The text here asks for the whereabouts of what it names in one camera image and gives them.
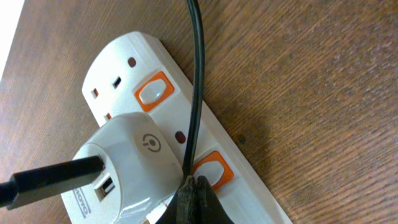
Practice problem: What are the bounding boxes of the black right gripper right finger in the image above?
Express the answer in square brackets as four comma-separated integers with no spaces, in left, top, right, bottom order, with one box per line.
[197,176,233,224]

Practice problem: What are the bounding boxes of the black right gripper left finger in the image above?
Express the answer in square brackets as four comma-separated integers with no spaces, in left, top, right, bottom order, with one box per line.
[156,176,195,224]

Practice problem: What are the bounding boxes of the black USB charging cable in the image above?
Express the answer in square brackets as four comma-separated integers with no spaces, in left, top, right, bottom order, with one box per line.
[0,0,206,211]

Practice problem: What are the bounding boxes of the white USB charger adapter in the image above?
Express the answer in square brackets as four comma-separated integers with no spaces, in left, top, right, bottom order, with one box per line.
[61,112,183,223]

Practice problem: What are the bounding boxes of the white power strip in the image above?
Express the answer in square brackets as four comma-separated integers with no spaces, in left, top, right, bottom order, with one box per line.
[82,32,290,223]

